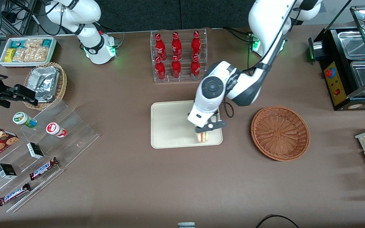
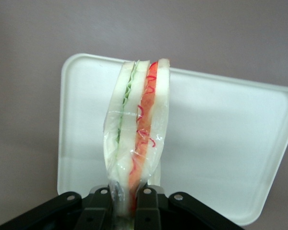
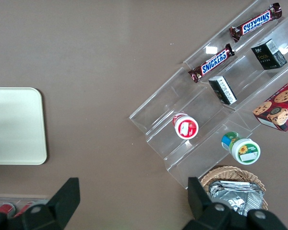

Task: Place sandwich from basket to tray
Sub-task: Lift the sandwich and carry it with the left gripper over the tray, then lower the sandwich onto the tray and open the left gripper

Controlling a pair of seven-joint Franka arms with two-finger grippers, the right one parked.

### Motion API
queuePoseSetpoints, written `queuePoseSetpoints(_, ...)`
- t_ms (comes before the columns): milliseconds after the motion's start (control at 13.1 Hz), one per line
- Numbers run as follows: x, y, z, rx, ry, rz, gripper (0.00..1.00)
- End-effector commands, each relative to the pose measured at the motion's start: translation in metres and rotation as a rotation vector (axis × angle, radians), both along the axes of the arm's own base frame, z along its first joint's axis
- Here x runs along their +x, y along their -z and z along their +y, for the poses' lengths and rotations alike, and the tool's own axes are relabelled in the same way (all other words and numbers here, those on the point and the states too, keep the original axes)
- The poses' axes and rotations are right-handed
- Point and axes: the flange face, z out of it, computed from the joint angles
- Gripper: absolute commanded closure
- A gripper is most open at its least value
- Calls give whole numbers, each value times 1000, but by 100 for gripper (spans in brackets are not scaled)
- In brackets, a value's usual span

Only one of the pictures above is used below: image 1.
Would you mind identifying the red cola bottle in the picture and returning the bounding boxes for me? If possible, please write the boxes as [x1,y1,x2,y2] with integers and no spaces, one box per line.
[191,30,201,59]
[172,32,182,60]
[171,55,182,79]
[190,55,201,80]
[155,56,166,81]
[155,33,167,61]

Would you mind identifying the beige plastic tray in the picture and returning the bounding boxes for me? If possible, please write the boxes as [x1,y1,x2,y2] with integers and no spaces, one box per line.
[151,101,223,149]

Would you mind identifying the yellow snack packet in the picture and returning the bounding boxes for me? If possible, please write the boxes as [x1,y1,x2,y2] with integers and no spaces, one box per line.
[4,48,16,63]

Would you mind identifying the brown snickers bar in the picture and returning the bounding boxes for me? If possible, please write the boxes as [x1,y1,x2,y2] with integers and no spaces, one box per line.
[0,183,31,206]
[29,157,59,181]

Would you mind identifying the black floor cable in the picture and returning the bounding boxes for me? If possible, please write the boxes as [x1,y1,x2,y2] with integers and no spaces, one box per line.
[255,215,300,228]

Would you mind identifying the black base cables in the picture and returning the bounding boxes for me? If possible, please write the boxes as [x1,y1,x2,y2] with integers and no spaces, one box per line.
[97,22,125,59]
[222,27,259,72]

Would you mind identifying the clear acrylic bottle rack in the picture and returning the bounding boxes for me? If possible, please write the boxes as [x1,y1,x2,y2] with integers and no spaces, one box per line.
[150,28,208,83]

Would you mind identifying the clear acrylic stepped display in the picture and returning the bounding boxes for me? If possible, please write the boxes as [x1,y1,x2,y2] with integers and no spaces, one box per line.
[0,100,100,213]

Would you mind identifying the small black box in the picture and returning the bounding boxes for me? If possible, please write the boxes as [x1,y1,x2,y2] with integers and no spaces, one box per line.
[0,163,17,179]
[27,142,44,159]

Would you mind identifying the tan wicker basket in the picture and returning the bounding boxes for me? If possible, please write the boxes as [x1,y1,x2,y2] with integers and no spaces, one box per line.
[23,62,67,111]

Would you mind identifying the brown round wicker basket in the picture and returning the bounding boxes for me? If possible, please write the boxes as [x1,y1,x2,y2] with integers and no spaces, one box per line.
[251,105,310,161]

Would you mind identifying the red lidded cup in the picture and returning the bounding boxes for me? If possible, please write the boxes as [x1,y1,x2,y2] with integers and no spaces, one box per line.
[46,122,67,138]

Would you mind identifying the white snack bin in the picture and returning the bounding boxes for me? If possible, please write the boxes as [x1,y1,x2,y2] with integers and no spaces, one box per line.
[0,37,57,68]

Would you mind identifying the clear cracker packet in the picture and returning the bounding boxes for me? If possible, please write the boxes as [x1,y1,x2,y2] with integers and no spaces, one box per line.
[30,47,49,62]
[24,39,43,49]
[11,47,32,62]

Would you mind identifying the green yellow lidded cup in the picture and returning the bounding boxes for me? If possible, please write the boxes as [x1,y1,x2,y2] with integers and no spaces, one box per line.
[13,112,38,129]

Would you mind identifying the silver foil bag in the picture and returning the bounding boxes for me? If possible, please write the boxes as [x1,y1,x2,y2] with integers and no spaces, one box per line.
[27,66,60,103]

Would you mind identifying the black cable bundle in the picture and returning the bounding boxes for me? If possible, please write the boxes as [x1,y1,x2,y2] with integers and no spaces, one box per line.
[0,0,63,36]

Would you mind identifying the black food warmer appliance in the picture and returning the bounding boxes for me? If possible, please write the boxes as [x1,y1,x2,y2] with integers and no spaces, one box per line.
[308,6,365,111]

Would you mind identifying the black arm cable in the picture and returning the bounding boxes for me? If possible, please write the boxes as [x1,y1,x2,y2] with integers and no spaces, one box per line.
[221,0,298,118]

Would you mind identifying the aluminium frame stand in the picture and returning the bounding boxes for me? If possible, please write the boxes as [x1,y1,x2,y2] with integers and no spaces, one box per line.
[10,0,37,36]

